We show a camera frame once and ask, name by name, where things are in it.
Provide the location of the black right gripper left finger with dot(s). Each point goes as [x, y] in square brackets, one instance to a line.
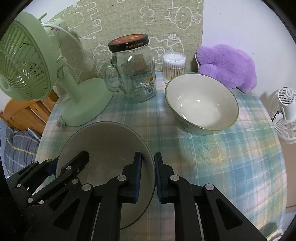
[121, 189]

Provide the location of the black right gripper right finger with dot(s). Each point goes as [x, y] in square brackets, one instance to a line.
[201, 212]

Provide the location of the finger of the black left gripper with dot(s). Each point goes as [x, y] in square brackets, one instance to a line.
[62, 210]
[26, 181]

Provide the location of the floral ceramic bowl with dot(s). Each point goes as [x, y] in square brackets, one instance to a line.
[111, 146]

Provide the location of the large ceramic bowl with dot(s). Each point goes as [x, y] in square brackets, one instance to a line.
[200, 104]

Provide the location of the blue plaid bedding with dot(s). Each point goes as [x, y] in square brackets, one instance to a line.
[18, 148]

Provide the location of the plaid tablecloth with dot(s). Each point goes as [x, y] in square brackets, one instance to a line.
[245, 162]

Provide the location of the glass jar with black lid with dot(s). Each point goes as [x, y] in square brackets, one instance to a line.
[131, 68]

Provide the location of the green desk fan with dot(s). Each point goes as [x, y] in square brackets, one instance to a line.
[31, 63]

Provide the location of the white standing fan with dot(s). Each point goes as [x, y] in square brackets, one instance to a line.
[282, 113]

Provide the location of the cotton swab container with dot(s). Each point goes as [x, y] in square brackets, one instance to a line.
[174, 64]

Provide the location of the purple plush toy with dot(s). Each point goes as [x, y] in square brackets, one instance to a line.
[232, 67]

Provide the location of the green cartoon wall cloth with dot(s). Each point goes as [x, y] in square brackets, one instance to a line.
[172, 26]

